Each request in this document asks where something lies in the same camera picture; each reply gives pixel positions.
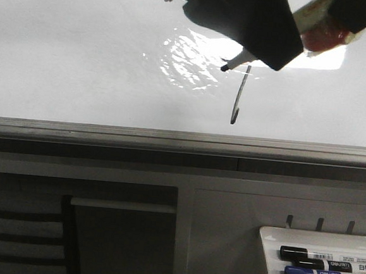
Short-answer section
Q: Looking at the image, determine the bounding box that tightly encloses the metal hook left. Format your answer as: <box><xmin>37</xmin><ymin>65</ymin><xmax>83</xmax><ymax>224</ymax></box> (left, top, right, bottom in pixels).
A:
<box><xmin>285</xmin><ymin>215</ymin><xmax>293</xmax><ymax>229</ymax></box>

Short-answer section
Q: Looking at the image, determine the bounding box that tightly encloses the black capped marker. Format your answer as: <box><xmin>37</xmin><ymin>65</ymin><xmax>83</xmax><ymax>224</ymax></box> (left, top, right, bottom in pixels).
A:
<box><xmin>292</xmin><ymin>258</ymin><xmax>366</xmax><ymax>274</ymax></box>
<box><xmin>279</xmin><ymin>246</ymin><xmax>366</xmax><ymax>264</ymax></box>

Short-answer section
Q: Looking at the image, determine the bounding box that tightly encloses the taped black whiteboard marker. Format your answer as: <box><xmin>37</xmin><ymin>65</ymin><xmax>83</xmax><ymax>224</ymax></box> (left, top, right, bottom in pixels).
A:
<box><xmin>220</xmin><ymin>0</ymin><xmax>366</xmax><ymax>83</ymax></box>

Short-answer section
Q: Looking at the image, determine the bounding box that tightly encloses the black capped marker middle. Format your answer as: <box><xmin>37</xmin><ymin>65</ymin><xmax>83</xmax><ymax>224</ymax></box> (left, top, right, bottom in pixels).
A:
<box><xmin>292</xmin><ymin>258</ymin><xmax>366</xmax><ymax>274</ymax></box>

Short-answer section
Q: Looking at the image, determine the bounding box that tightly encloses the white marker tray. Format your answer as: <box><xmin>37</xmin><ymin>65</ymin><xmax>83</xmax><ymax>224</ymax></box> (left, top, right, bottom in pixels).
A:
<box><xmin>259</xmin><ymin>226</ymin><xmax>366</xmax><ymax>274</ymax></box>

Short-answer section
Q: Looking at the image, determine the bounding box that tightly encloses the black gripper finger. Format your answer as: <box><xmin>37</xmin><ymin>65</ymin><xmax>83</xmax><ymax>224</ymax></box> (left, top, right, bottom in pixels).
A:
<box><xmin>183</xmin><ymin>0</ymin><xmax>303</xmax><ymax>71</ymax></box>
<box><xmin>328</xmin><ymin>0</ymin><xmax>366</xmax><ymax>34</ymax></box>

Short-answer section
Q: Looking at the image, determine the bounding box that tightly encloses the black chair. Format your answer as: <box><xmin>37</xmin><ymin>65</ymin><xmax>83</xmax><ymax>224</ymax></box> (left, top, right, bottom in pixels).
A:
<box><xmin>0</xmin><ymin>190</ymin><xmax>81</xmax><ymax>274</ymax></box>

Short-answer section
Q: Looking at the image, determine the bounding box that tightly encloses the metal hook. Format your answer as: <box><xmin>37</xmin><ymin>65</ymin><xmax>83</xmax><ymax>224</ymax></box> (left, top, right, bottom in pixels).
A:
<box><xmin>315</xmin><ymin>218</ymin><xmax>324</xmax><ymax>232</ymax></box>
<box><xmin>285</xmin><ymin>215</ymin><xmax>293</xmax><ymax>229</ymax></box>
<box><xmin>346</xmin><ymin>221</ymin><xmax>356</xmax><ymax>235</ymax></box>

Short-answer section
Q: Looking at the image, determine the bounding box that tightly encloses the metal hook middle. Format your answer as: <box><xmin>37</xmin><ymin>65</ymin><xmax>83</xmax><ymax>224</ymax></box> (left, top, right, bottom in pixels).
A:
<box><xmin>315</xmin><ymin>218</ymin><xmax>324</xmax><ymax>232</ymax></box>

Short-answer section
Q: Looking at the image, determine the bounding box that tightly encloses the metal hook right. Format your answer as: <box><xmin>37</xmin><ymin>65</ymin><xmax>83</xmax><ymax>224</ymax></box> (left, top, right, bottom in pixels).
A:
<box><xmin>346</xmin><ymin>221</ymin><xmax>356</xmax><ymax>235</ymax></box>

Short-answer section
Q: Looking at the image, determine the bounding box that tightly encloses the black capped marker upper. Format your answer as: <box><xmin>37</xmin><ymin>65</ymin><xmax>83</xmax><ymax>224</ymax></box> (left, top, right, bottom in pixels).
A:
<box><xmin>279</xmin><ymin>246</ymin><xmax>366</xmax><ymax>264</ymax></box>

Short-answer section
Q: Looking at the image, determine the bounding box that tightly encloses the white whiteboard with metal frame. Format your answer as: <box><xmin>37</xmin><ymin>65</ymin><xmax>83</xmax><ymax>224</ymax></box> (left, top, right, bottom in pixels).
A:
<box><xmin>0</xmin><ymin>0</ymin><xmax>366</xmax><ymax>181</ymax></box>

